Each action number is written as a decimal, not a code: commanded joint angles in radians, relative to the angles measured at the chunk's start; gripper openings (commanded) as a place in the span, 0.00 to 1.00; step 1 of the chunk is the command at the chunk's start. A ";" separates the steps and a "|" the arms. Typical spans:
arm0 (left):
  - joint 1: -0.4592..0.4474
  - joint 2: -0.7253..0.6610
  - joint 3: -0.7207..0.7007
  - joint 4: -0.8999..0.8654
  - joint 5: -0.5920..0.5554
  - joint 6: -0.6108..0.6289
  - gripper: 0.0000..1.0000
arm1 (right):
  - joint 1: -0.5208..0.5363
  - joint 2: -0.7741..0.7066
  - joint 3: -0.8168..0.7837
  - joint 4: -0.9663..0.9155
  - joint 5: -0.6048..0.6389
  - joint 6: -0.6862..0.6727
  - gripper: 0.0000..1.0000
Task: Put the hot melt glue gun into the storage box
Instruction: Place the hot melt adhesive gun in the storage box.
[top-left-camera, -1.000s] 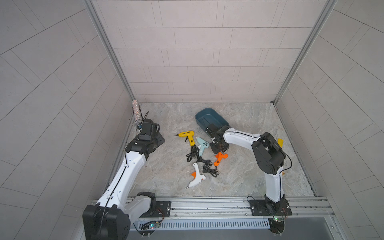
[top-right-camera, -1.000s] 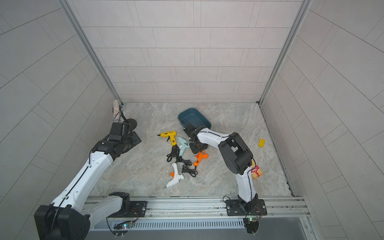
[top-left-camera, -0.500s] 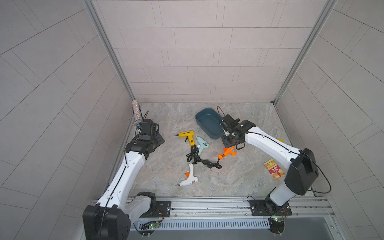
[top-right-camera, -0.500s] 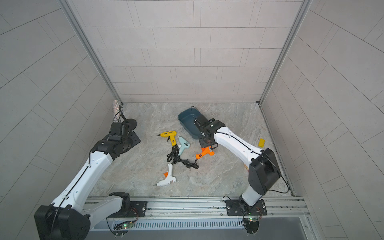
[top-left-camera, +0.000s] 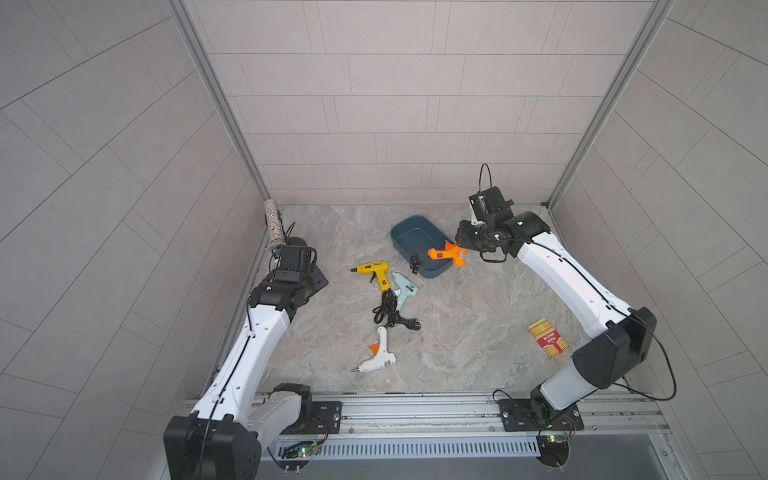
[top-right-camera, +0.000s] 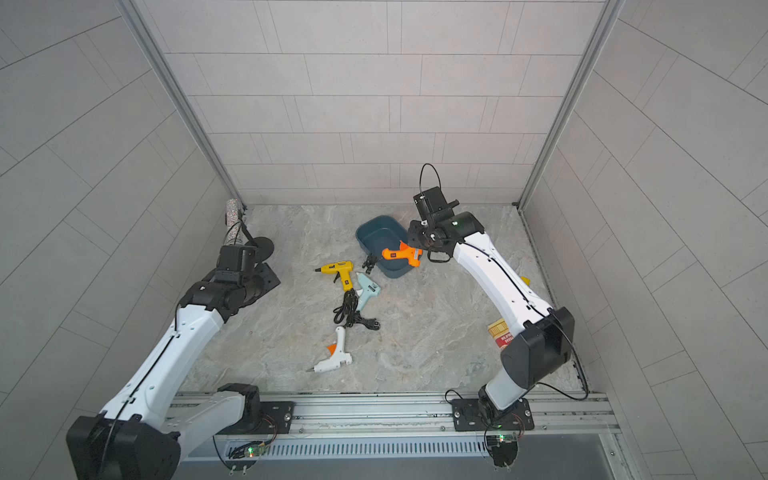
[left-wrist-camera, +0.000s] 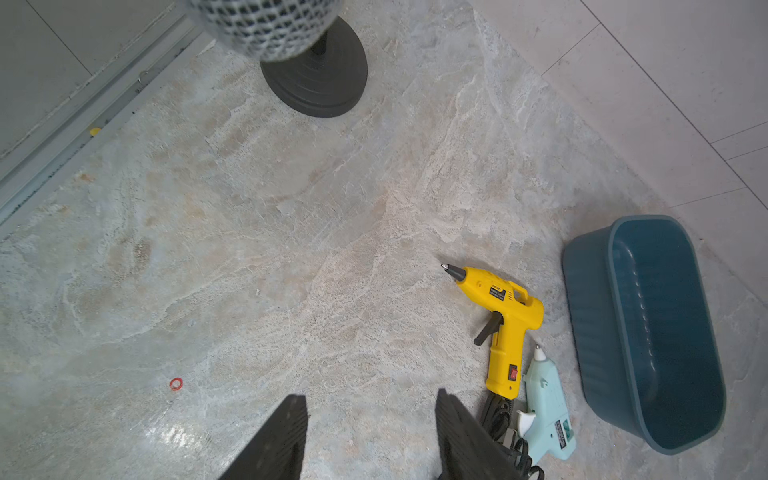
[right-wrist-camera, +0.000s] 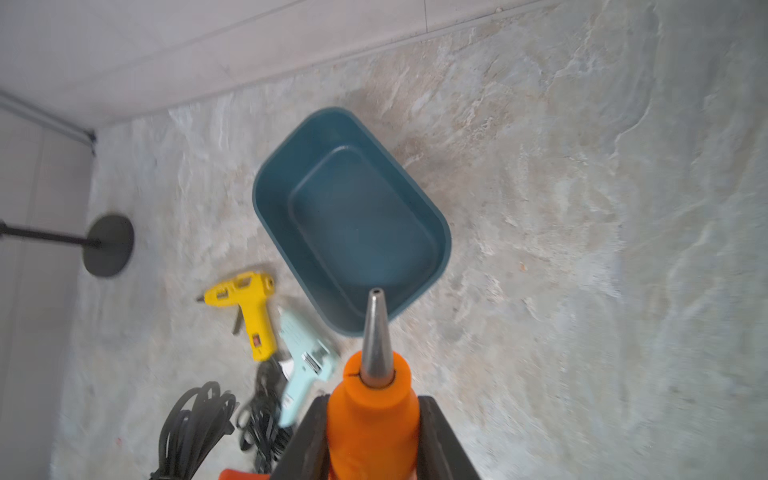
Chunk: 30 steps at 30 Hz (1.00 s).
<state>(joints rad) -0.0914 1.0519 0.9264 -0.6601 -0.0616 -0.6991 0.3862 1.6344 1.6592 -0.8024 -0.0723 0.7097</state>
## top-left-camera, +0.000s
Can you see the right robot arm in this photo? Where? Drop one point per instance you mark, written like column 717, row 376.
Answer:
column 620, row 336

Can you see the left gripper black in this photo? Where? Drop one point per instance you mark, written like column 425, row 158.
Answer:
column 319, row 279

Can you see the white hot glue gun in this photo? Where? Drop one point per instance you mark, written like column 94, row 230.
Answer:
column 382, row 357

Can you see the orange hot glue gun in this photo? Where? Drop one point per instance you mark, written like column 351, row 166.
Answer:
column 447, row 254

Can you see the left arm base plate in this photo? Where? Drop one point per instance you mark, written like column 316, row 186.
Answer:
column 325, row 418

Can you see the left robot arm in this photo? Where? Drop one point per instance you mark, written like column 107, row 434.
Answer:
column 225, row 435

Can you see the mint green hot glue gun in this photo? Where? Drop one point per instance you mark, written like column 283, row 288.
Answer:
column 405, row 289

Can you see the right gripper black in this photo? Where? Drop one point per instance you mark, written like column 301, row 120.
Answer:
column 462, row 238

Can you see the aluminium mounting rail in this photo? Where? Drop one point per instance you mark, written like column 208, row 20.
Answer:
column 444, row 419

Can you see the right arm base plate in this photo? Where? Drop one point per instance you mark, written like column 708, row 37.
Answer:
column 519, row 415

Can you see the left circuit board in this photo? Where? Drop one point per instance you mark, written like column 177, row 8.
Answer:
column 293, row 458

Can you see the yellow hot glue gun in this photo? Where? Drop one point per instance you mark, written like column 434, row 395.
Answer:
column 377, row 273

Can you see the speckled roller on black stand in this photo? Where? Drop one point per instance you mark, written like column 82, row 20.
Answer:
column 279, row 236

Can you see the right circuit board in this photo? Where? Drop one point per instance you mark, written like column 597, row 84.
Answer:
column 554, row 451

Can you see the red and yellow snack box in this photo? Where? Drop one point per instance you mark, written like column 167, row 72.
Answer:
column 548, row 338

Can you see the circuit board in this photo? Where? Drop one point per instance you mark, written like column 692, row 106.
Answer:
column 554, row 451
column 293, row 458

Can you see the teal plastic storage box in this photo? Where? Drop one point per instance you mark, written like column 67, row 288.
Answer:
column 413, row 238

